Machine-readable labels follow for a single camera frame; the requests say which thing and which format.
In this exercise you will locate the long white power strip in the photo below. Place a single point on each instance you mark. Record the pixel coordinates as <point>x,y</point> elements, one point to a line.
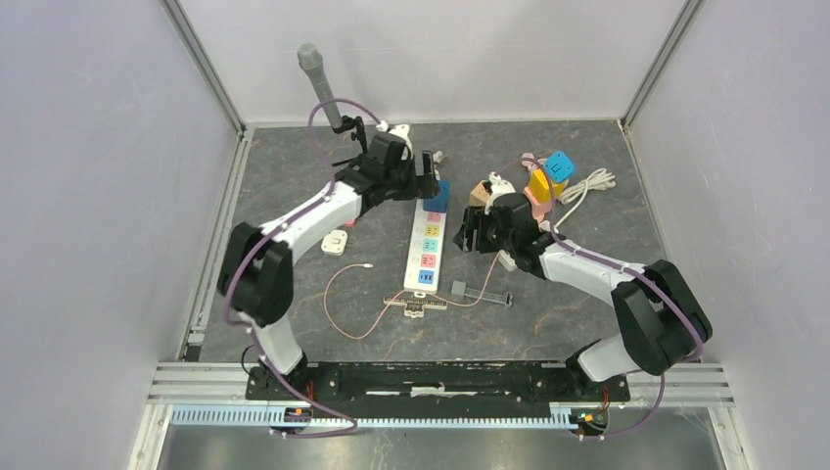
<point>424,256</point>

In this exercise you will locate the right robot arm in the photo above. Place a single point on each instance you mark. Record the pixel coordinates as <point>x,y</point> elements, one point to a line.
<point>660,321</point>

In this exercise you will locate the small white USB power strip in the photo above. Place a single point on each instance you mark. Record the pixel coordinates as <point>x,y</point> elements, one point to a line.
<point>507,261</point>

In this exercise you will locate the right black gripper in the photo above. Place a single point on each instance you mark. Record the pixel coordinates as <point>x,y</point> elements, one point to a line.
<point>475,219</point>

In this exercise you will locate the grey microphone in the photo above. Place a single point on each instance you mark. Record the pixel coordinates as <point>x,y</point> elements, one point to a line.
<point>312,64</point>

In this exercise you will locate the light blue cube adapter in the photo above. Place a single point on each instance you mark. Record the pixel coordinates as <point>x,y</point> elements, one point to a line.
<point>559,167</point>

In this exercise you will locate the yellow cube adapter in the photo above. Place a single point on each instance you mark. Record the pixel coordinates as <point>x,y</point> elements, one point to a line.
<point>541,190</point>

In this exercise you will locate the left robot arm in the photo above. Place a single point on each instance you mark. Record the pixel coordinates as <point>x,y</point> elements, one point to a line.
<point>256,278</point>

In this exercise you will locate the pink round socket tower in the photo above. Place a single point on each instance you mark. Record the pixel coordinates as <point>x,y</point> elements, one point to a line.
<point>540,208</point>

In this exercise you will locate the white plug adapter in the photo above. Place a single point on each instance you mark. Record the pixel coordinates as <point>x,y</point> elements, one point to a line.
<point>334,243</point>

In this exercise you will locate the dark blue cube adapter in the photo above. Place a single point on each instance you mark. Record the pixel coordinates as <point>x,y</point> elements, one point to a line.
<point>439,202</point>

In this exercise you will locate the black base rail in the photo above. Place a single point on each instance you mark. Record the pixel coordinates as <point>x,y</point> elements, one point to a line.
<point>421,389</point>

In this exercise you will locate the tan cube adapter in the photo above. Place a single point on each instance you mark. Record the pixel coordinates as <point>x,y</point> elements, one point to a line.
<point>480,194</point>

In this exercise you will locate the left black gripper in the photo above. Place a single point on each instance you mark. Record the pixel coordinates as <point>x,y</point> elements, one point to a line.
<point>420,187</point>

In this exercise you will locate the black microphone tripod stand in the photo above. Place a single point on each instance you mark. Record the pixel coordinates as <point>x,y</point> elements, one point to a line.
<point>354,128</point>

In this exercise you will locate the grey clamp tool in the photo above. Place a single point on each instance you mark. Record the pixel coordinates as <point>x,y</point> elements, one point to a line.
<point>461,292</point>

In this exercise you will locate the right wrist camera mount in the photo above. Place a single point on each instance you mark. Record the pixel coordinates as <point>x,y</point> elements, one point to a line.
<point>498,187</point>

